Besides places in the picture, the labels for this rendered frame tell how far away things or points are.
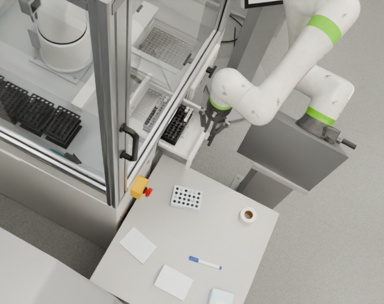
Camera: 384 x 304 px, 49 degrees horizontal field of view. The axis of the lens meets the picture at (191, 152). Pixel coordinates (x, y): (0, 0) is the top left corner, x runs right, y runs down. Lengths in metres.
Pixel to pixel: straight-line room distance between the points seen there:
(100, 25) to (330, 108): 1.23
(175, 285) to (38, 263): 0.99
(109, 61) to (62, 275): 0.38
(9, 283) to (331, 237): 2.33
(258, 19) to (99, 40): 1.79
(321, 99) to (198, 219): 0.71
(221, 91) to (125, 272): 0.81
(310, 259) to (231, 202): 1.01
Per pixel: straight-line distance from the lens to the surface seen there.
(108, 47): 0.77
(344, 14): 1.51
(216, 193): 1.87
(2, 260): 0.77
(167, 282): 1.70
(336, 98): 1.79
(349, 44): 3.70
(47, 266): 0.77
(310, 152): 1.75
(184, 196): 1.81
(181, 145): 1.85
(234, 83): 1.37
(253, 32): 2.57
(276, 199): 2.28
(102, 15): 0.71
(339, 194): 2.98
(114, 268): 1.75
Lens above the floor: 2.49
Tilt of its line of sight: 64 degrees down
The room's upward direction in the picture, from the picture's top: 19 degrees clockwise
